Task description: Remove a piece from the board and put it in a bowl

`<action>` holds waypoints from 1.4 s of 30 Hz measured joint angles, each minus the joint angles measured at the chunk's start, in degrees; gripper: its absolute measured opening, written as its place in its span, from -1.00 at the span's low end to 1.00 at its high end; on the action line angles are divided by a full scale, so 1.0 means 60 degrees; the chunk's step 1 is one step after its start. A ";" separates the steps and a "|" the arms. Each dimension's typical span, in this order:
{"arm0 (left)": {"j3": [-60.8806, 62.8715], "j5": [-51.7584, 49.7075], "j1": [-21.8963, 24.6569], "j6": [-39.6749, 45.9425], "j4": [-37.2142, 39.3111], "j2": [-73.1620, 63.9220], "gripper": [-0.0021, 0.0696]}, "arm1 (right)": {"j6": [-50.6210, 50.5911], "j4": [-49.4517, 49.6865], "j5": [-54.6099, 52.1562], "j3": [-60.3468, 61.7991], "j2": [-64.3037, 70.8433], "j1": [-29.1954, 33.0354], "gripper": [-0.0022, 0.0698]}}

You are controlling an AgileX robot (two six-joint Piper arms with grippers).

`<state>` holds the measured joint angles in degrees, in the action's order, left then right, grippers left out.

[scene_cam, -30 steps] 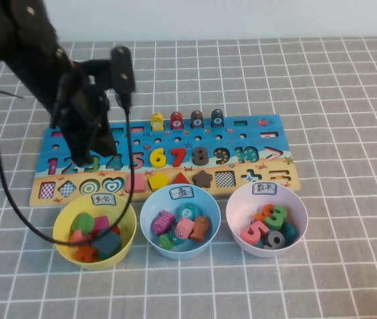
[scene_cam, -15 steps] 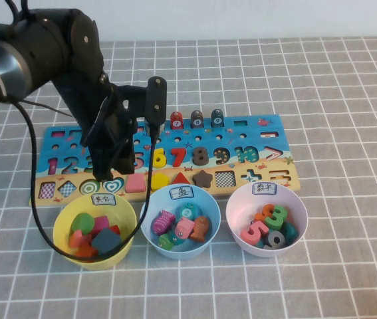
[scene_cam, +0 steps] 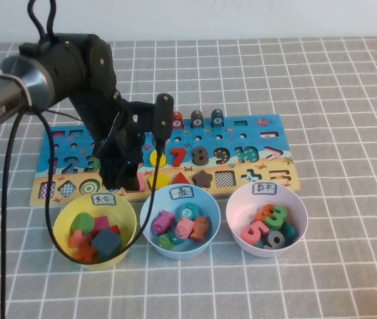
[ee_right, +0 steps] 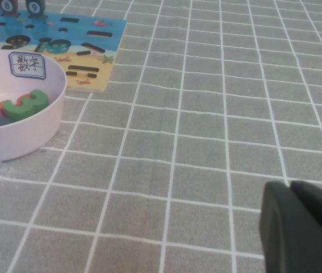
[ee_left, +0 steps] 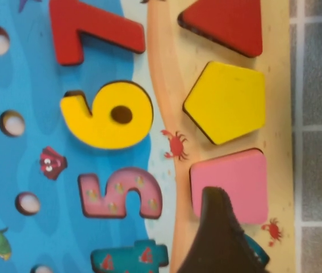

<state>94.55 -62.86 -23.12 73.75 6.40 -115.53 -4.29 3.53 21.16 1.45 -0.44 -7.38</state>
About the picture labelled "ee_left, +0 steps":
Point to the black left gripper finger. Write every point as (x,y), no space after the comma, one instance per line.
(214,241)

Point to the yellow wooden number six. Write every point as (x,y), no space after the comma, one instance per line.
(87,128)

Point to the red wooden triangle piece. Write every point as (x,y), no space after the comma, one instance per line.
(229,25)

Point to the blue wooden number puzzle board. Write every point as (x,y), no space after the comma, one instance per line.
(21,71)

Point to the red wooden number seven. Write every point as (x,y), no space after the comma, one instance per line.
(98,31)

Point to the yellow wooden pentagon piece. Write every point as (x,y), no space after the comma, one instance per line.
(226,102)

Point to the grey checked tablecloth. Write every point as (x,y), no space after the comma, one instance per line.
(317,170)

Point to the pink wooden trapezoid piece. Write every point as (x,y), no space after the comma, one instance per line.
(240,182)

